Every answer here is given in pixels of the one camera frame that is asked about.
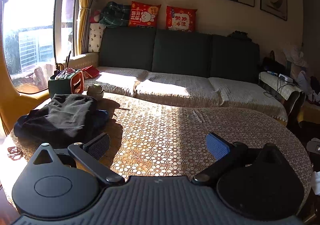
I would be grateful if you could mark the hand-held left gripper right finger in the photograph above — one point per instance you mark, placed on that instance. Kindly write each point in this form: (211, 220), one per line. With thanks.
(217, 146)

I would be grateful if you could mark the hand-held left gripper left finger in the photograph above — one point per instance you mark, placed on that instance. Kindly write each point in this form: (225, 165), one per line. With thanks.
(100, 143)

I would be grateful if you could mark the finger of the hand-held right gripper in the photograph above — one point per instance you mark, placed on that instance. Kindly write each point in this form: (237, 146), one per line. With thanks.
(313, 147)

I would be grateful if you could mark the pile of clothes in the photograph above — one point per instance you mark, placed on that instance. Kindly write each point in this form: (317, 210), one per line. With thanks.
(297, 55)

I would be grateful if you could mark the navy blue garment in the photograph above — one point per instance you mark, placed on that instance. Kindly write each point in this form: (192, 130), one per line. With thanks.
(102, 117)

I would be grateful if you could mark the white teal garment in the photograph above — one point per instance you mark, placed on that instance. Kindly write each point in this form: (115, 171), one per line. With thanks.
(317, 182)

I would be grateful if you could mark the dark grey garment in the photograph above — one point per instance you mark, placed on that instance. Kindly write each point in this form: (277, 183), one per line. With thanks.
(62, 117)

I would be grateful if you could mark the green orange organizer box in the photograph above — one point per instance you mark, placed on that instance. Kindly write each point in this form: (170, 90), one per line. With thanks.
(63, 85)

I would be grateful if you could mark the red packet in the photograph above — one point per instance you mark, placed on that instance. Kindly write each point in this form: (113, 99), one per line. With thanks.
(90, 72)

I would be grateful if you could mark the white power strip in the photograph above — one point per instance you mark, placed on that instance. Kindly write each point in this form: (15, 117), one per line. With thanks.
(286, 78)

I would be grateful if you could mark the dark green sofa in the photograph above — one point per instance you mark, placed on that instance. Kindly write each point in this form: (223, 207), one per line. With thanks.
(175, 85)
(180, 50)

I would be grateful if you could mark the yellow chair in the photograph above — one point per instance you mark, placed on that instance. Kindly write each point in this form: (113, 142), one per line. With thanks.
(15, 105)

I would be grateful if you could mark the white bear print pillow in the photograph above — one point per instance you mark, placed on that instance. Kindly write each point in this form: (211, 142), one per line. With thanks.
(95, 37)

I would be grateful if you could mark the dark bead ornament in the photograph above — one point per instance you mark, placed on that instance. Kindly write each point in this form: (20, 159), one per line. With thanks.
(238, 34)

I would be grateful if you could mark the pink plush toy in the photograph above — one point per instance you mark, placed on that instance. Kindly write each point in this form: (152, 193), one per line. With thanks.
(95, 17)

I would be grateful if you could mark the green plaid blanket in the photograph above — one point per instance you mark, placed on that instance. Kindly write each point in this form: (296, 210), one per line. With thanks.
(115, 15)

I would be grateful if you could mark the yellow curtain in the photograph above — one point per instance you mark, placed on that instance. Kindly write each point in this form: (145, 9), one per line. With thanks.
(83, 15)

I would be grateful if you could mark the red white label cushion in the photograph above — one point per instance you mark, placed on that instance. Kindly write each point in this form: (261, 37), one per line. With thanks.
(181, 18)

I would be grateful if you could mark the red rabbit print cushion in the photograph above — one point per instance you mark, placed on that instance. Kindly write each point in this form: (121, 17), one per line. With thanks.
(145, 15)

